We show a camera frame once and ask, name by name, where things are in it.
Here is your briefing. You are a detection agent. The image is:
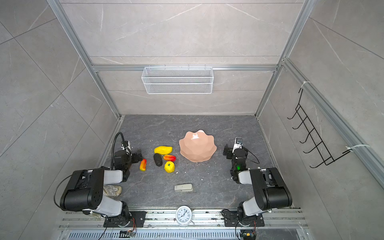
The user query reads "red orange fake fruit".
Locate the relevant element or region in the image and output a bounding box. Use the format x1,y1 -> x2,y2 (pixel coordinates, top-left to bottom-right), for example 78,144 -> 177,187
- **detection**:
140,159 -> 147,172

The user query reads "black fake avocado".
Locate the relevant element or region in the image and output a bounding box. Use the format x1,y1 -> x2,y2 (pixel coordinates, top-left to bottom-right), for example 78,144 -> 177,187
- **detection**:
154,153 -> 163,167

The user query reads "long yellow fake fruit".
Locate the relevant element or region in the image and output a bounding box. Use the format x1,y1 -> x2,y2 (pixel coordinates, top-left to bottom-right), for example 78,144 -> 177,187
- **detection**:
154,146 -> 173,156

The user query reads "round yellow fake lemon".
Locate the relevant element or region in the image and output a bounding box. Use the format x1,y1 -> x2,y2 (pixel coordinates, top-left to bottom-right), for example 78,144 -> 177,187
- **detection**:
164,161 -> 175,173

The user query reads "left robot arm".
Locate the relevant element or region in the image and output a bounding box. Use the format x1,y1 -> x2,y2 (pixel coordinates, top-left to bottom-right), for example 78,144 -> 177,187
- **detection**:
60,150 -> 146,229

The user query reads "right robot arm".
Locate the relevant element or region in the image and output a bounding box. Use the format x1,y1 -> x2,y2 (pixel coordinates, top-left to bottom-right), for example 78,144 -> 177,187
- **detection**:
223,144 -> 293,225

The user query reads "pink wavy fruit bowl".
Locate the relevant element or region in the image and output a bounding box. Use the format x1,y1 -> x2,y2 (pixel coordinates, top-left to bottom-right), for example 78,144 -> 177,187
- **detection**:
179,130 -> 217,163

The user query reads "crumpled beige cloth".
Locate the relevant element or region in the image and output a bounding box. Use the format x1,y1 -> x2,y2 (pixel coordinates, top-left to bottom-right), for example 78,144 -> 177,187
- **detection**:
103,185 -> 123,198

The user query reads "beige stapler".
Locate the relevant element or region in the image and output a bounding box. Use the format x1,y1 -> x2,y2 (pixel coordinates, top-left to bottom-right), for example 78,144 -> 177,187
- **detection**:
174,184 -> 193,192

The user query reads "white analog clock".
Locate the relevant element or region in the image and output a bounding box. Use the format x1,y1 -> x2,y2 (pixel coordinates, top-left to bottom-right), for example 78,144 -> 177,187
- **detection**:
176,206 -> 193,226

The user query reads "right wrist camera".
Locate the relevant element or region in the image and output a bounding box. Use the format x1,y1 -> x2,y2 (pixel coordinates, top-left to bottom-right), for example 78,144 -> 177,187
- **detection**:
233,138 -> 243,150

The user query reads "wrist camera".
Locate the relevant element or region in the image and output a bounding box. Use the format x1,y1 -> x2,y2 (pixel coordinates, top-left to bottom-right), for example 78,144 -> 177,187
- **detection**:
121,141 -> 132,153
233,138 -> 243,150

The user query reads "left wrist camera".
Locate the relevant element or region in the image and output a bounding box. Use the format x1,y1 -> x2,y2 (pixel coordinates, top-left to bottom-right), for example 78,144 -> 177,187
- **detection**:
121,141 -> 132,153

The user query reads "black corrugated cable hose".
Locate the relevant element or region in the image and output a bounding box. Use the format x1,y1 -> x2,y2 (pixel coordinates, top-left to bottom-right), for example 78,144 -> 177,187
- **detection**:
110,131 -> 126,170

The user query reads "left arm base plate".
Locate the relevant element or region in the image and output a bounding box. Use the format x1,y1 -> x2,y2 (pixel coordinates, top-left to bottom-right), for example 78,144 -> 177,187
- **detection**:
103,211 -> 147,228

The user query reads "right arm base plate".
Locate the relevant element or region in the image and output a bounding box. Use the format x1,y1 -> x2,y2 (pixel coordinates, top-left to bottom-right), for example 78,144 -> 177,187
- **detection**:
221,209 -> 265,227

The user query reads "white wire mesh basket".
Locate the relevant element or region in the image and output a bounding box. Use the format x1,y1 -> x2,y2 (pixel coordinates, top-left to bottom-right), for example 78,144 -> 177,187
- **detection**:
142,66 -> 214,95

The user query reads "black wall hook rack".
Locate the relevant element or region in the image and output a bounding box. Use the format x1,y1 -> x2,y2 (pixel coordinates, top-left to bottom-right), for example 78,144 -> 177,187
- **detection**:
287,89 -> 352,169

